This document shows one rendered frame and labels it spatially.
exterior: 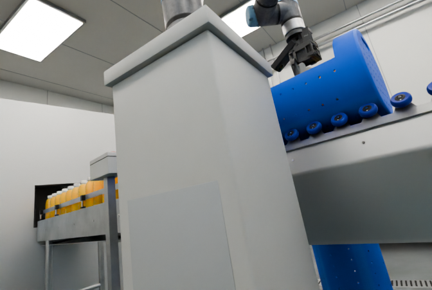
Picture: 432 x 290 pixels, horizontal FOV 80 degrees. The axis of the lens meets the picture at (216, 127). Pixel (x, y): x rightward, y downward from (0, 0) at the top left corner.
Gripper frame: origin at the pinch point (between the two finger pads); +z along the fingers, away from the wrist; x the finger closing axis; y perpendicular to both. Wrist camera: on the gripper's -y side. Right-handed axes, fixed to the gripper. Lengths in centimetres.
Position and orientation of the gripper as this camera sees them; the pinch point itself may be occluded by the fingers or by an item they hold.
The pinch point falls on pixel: (304, 89)
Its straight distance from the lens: 91.5
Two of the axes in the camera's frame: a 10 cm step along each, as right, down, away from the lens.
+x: 6.8, 1.0, 7.3
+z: 1.6, 9.5, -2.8
